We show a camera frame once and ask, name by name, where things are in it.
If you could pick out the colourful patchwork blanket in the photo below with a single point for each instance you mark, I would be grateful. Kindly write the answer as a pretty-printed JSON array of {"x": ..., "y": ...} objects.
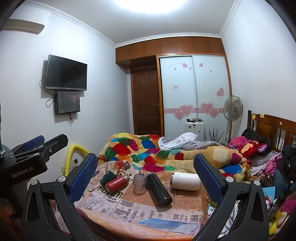
[{"x": 143, "y": 150}]

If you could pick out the white sliding wardrobe with hearts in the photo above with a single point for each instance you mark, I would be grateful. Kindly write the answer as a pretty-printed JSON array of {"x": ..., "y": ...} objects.
[{"x": 196, "y": 88}]

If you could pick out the blue book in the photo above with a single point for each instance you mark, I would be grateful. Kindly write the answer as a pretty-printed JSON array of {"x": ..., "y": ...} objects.
[{"x": 269, "y": 193}]

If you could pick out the small black wall monitor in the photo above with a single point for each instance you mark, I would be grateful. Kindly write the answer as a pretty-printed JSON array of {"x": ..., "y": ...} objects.
[{"x": 67, "y": 102}]

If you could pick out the small white cabinet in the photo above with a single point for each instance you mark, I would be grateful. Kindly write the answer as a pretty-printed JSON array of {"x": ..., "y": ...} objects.
[{"x": 194, "y": 132}]

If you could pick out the brown wooden headboard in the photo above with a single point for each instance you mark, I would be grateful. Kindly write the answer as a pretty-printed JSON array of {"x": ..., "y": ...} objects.
[{"x": 272, "y": 126}]

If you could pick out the red plush toy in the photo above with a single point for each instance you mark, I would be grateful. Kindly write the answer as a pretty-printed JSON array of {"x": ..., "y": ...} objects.
[{"x": 251, "y": 147}]

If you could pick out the red bottle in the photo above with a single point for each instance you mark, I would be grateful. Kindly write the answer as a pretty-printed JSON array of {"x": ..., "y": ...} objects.
[{"x": 116, "y": 183}]

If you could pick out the standing electric fan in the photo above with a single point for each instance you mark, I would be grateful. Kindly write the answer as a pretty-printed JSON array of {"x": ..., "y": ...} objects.
[{"x": 233, "y": 107}]

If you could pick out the white air conditioner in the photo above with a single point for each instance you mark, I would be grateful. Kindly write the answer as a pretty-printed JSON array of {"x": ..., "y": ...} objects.
[{"x": 23, "y": 26}]

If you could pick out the wall socket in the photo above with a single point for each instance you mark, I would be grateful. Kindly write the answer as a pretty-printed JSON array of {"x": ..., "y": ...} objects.
[{"x": 75, "y": 161}]

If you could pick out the yellow foam tube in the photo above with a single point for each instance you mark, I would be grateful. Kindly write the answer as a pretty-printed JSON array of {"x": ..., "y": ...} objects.
[{"x": 71, "y": 149}]

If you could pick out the yellow and pink plush toy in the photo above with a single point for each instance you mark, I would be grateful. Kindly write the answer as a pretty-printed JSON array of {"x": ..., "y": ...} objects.
[{"x": 283, "y": 212}]

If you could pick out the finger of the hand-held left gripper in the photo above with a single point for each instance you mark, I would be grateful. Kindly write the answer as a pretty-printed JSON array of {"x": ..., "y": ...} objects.
[
  {"x": 34, "y": 141},
  {"x": 54, "y": 142}
]

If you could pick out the black backpack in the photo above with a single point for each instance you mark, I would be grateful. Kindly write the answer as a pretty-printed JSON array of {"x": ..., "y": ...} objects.
[{"x": 288, "y": 157}]

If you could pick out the black flask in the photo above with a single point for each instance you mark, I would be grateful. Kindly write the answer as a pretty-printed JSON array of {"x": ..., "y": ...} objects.
[{"x": 158, "y": 190}]

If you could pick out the dark green cup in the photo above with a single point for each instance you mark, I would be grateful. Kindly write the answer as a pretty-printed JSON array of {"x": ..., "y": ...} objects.
[{"x": 108, "y": 177}]

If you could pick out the brown wooden overhead cabinet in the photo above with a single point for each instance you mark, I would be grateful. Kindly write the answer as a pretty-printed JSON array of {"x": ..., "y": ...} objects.
[{"x": 166, "y": 46}]

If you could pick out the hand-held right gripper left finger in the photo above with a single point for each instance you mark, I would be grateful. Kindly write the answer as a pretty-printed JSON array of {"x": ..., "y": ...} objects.
[{"x": 84, "y": 177}]

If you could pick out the pink garment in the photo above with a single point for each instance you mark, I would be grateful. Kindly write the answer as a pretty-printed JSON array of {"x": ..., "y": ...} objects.
[{"x": 238, "y": 141}]

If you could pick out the black bag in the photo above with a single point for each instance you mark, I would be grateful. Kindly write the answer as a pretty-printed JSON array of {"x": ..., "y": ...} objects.
[{"x": 251, "y": 134}]

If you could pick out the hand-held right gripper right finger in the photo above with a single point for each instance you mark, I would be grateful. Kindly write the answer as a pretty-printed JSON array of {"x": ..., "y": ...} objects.
[{"x": 207, "y": 178}]

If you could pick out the dry decorative twigs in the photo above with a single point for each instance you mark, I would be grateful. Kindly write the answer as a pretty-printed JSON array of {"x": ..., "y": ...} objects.
[{"x": 216, "y": 135}]

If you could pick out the black wall television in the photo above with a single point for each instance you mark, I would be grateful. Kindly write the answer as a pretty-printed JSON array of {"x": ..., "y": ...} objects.
[{"x": 66, "y": 73}]

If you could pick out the grey and white checked cloth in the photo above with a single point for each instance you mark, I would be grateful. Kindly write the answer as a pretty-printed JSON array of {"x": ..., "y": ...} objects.
[{"x": 182, "y": 140}]

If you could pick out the clear glass cup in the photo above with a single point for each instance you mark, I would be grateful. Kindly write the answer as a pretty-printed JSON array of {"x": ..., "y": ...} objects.
[{"x": 139, "y": 184}]

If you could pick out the brown wooden door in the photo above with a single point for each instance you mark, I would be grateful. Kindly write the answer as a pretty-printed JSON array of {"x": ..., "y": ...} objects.
[{"x": 146, "y": 102}]

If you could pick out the white cup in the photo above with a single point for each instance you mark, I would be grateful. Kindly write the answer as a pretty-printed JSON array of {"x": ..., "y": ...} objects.
[{"x": 186, "y": 181}]

